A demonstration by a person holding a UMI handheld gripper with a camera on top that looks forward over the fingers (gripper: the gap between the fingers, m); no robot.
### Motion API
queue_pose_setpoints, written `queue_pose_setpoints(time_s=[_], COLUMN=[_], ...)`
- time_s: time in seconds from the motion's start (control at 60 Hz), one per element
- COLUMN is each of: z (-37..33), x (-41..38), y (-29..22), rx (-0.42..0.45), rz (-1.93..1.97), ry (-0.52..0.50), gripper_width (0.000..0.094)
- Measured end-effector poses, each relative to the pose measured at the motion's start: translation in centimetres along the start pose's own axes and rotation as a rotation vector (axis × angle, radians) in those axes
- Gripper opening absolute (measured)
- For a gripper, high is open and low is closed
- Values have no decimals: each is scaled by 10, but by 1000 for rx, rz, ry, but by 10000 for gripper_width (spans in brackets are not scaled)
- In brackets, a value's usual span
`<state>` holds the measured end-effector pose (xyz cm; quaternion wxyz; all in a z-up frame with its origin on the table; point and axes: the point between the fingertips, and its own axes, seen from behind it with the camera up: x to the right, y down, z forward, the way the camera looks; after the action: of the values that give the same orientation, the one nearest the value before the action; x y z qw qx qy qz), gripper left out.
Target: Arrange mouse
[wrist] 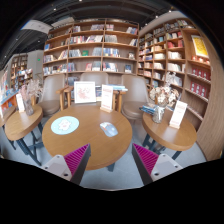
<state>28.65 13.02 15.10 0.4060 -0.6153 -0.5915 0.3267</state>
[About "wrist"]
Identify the yellow framed poster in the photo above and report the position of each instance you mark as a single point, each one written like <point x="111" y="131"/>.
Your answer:
<point x="199" y="46"/>

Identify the round wooden left table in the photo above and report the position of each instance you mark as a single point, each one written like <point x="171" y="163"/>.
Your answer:
<point x="20" y="124"/>

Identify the vase with dried flowers left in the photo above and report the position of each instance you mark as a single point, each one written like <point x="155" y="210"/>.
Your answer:
<point x="27" y="91"/>

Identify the wooden bookshelf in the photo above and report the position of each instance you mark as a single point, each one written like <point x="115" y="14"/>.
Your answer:
<point x="19" y="63"/>
<point x="165" y="46"/>
<point x="92" y="45"/>

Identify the white sign on right table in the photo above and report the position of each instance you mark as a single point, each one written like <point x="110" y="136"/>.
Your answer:
<point x="178" y="114"/>

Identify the beige armchair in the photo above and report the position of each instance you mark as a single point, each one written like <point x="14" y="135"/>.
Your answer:
<point x="98" y="78"/>
<point x="135" y="97"/>
<point x="52" y="99"/>

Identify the white sign on table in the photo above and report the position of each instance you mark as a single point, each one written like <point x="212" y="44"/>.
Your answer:
<point x="178" y="114"/>
<point x="20" y="103"/>
<point x="107" y="98"/>

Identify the framed white picture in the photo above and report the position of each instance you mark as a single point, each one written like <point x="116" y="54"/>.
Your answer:
<point x="84" y="92"/>

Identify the round wooden centre table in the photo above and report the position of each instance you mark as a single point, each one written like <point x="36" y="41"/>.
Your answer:
<point x="105" y="151"/>

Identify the stack of books on chair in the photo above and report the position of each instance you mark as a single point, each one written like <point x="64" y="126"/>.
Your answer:
<point x="147" y="109"/>

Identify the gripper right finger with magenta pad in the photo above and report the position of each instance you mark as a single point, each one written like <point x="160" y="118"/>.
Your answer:
<point x="151" y="166"/>

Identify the beige armchair right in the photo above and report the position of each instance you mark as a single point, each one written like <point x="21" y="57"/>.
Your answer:
<point x="135" y="97"/>

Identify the white sign on centre table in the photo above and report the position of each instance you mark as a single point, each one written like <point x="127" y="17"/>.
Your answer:
<point x="107" y="98"/>

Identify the wooden bookshelf centre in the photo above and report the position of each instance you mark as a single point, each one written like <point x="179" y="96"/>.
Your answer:
<point x="92" y="45"/>

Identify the vase with dried flowers right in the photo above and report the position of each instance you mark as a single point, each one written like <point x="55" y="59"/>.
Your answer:
<point x="162" y="96"/>

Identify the beige armchair left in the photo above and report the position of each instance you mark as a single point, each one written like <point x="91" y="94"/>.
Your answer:
<point x="52" y="99"/>

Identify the round wooden table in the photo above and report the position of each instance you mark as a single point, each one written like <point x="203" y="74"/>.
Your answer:
<point x="105" y="151"/>
<point x="168" y="137"/>
<point x="20" y="124"/>

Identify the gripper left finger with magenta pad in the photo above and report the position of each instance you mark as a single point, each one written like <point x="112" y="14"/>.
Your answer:
<point x="70" y="167"/>

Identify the wooden bookshelf far left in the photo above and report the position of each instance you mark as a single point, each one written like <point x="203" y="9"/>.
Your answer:
<point x="19" y="63"/>

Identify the round wooden right table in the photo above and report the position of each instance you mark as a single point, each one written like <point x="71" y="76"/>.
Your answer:
<point x="168" y="137"/>

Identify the white sign on left table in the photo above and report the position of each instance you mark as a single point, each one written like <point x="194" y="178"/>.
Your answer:
<point x="20" y="103"/>

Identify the wooden bookshelf right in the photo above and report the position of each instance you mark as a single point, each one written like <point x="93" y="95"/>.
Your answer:
<point x="165" y="46"/>

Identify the round light blue mouse pad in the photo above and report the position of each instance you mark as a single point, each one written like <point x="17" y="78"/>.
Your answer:
<point x="64" y="125"/>

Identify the beige armchair middle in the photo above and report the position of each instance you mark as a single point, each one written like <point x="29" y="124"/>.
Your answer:
<point x="98" y="78"/>

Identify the vase with dried flowers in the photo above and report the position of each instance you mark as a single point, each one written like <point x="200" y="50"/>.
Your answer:
<point x="162" y="96"/>
<point x="27" y="91"/>

